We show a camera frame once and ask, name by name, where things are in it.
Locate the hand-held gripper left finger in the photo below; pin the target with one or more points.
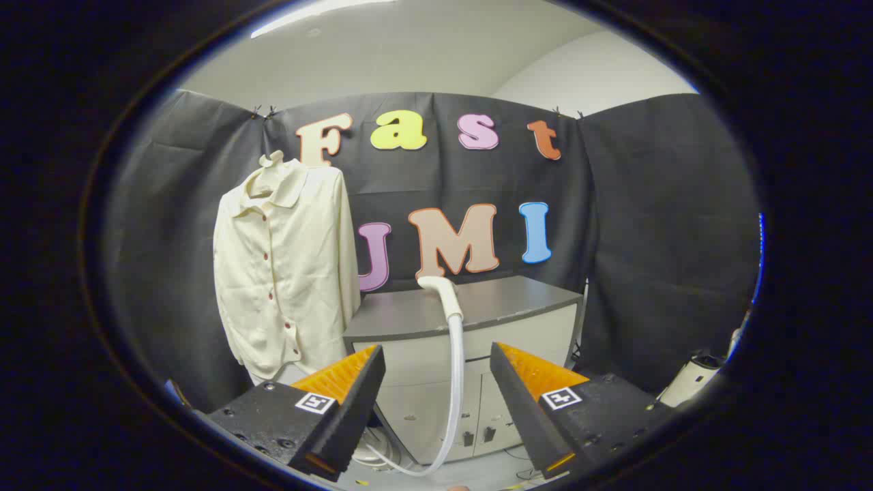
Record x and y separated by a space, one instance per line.
358 409

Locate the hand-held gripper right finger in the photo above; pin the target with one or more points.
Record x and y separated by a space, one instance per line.
522 416

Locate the cream button-up shirt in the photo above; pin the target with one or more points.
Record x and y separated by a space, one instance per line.
300 273

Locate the plain white cloth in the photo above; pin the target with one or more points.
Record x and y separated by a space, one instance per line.
290 375

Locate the white cabinet with grey top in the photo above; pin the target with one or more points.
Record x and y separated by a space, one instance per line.
518 300

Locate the black backdrop cloth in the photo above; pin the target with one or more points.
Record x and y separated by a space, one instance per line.
648 239

